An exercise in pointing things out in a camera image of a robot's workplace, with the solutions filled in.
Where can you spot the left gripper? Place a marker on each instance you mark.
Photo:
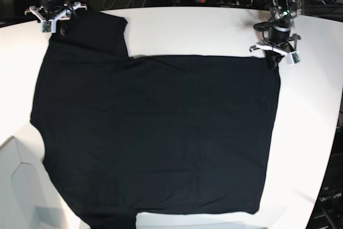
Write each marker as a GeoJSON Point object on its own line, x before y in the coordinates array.
{"type": "Point", "coordinates": [278, 43]}

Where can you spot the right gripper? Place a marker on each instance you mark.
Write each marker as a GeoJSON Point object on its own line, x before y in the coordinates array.
{"type": "Point", "coordinates": [57, 11]}

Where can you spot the black T-shirt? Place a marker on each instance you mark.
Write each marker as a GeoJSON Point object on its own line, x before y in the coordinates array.
{"type": "Point", "coordinates": [179, 134]}

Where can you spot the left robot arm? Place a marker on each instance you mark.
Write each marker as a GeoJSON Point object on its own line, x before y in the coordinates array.
{"type": "Point", "coordinates": [283, 13]}

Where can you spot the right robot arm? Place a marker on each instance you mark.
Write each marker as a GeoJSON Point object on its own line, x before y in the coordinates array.
{"type": "Point", "coordinates": [50, 12]}

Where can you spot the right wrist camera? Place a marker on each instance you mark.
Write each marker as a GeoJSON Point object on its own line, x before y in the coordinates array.
{"type": "Point", "coordinates": [48, 26]}

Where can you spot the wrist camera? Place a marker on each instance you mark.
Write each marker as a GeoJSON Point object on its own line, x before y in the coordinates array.
{"type": "Point", "coordinates": [48, 26]}
{"type": "Point", "coordinates": [292, 57]}

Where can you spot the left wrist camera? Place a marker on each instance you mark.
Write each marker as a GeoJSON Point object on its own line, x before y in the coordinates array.
{"type": "Point", "coordinates": [292, 57]}

